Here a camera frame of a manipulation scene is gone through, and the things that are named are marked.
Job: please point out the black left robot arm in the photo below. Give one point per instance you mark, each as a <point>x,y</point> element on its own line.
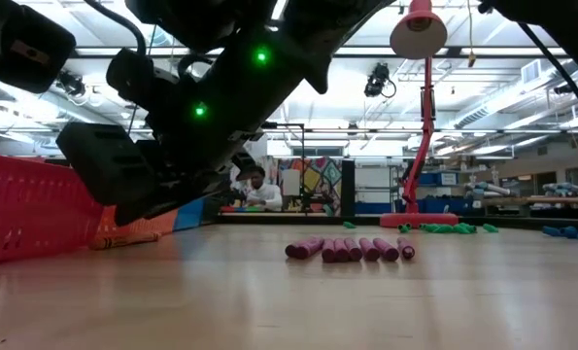
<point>21,44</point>

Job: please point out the black aluminium table frame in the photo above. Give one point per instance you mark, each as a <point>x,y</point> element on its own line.
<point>293,219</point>

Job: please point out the red plastic basket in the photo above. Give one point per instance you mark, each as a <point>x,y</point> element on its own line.
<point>26,209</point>

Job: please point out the colourful patterned board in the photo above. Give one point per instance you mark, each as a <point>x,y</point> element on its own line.
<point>317,180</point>

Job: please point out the orange plastic basket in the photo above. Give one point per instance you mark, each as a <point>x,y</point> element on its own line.
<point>147,226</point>

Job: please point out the orange crayon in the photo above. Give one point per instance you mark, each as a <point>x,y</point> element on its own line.
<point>123,240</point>

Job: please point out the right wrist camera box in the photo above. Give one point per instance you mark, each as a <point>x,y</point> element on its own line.
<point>138,78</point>

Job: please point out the white ceiling vent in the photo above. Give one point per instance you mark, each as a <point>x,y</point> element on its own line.
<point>531,71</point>

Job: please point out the red desk lamp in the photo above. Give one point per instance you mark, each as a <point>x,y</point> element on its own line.
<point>417,34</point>

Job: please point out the small green cap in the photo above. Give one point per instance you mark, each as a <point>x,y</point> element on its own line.
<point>465,228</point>
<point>445,229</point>
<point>429,228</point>
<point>349,225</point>
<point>404,228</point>
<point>490,228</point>

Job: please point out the black ceiling camera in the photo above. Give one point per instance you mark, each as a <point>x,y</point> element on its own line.
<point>72,83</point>
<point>377,80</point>

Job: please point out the blue storage bin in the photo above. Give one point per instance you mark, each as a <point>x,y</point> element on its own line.
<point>436,178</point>
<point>444,205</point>

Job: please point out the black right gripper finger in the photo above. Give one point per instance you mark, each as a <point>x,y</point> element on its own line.
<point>109,165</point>
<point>244,166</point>

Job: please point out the black column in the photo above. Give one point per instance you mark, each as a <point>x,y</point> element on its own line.
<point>348,187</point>

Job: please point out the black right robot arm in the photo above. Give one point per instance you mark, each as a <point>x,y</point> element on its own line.
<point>269,73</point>

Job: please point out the blue plastic basket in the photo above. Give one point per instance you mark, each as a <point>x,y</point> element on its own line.
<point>189,214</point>

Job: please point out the white paper sheet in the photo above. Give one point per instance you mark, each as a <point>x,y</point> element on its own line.
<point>291,182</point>

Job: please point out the small blue cap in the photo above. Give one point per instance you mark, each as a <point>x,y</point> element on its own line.
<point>570,232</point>
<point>552,231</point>

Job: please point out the black metal rack frame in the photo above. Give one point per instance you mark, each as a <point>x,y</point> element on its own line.
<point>288,125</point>

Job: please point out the person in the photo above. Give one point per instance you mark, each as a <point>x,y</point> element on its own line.
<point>266,194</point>

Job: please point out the black plastic basket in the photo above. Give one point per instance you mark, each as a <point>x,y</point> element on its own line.
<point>210,211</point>

